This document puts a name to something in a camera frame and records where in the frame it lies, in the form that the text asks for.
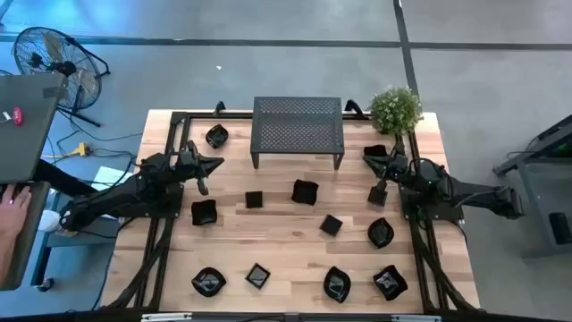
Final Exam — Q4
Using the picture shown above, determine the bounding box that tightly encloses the black box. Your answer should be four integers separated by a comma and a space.
548, 211, 572, 246

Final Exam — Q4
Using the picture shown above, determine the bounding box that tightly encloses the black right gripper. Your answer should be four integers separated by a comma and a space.
365, 153, 411, 182

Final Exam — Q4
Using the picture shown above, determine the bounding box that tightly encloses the person's hand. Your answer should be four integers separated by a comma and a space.
0, 184, 33, 239

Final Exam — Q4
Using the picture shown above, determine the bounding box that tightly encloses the person's forearm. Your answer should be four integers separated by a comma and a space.
0, 232, 17, 287

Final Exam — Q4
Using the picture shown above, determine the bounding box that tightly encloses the grey metal table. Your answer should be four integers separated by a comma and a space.
492, 114, 572, 260

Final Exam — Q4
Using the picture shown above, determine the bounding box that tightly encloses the grey desk panel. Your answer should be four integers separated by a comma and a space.
0, 181, 53, 292

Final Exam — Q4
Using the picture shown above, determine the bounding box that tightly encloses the silver metal bracket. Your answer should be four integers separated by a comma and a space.
391, 314, 442, 322
141, 312, 193, 322

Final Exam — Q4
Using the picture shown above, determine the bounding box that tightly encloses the black aluminium table frame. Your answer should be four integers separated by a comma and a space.
100, 109, 482, 322

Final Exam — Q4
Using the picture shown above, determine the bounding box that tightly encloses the white paper sheet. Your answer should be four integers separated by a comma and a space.
91, 165, 135, 191

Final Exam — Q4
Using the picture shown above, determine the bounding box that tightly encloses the green potted plant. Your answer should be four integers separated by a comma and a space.
368, 85, 424, 136

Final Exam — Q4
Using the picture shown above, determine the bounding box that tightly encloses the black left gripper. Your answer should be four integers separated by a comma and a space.
176, 153, 226, 181

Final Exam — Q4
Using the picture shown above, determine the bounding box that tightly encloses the black perforated metal riser shelf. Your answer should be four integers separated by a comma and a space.
249, 96, 346, 172

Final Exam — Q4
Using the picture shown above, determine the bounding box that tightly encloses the black floor fan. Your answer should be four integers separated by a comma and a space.
12, 26, 112, 129

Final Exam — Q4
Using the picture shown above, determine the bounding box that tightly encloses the grey desk top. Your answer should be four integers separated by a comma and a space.
0, 72, 68, 184

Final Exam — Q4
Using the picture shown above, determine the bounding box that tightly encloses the blue-grey desk base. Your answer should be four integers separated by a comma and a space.
29, 190, 122, 292

